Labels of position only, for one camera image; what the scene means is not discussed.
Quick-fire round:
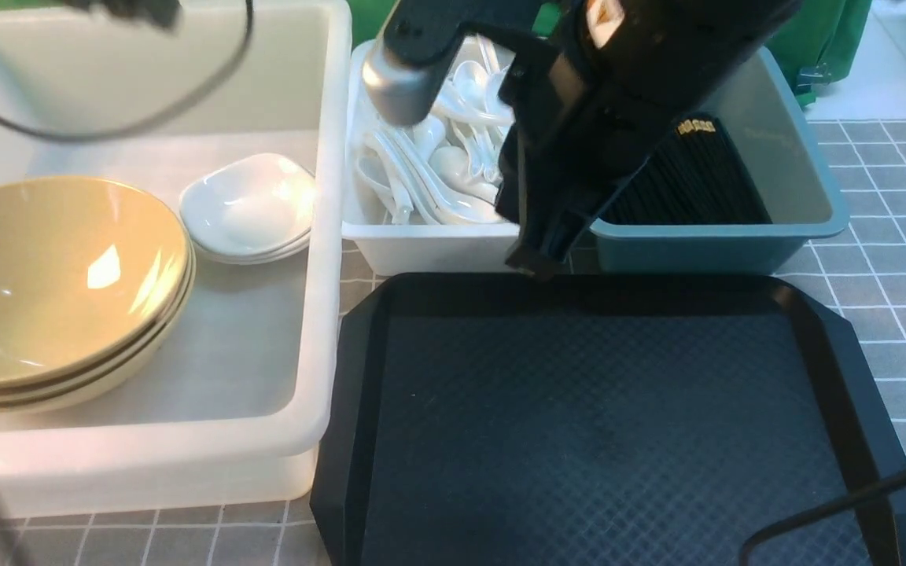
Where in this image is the white sauce dish in tub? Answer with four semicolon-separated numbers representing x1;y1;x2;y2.
192;230;311;266

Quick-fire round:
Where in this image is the grey checked tablecloth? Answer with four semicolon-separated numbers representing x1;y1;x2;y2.
11;121;906;565

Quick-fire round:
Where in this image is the white plastic spoon bin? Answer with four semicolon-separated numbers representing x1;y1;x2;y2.
341;40;518;276

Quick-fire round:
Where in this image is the black cable left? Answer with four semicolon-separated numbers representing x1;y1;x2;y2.
0;0;256;144

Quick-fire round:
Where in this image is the black plastic serving tray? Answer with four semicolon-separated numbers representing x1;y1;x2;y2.
310;274;906;565

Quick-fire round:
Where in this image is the stacked yellow bowl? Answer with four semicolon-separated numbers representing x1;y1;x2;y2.
0;236;197;411
0;255;197;414

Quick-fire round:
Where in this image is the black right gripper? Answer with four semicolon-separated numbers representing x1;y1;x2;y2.
496;31;705;279

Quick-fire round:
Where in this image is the blue plastic chopstick bin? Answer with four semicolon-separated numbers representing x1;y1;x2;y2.
591;48;851;274

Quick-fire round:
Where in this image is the large white plastic tub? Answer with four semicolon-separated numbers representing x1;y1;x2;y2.
0;1;352;518

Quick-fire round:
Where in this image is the stacked yellow bowl bottom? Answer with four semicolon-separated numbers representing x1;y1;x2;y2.
0;255;197;414

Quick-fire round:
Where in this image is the stacked yellow bowl top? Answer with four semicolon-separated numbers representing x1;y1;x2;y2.
0;236;197;411

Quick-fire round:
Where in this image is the pile of black chopsticks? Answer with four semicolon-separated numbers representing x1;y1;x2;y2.
600;112;772;226

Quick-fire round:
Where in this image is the white square sauce dish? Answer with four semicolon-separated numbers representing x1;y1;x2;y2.
179;153;319;255

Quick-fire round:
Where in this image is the pile of white spoons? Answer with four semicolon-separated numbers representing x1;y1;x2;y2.
355;37;513;226

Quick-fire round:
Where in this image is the yellow-green noodle bowl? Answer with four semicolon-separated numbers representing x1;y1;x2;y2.
0;176;190;387

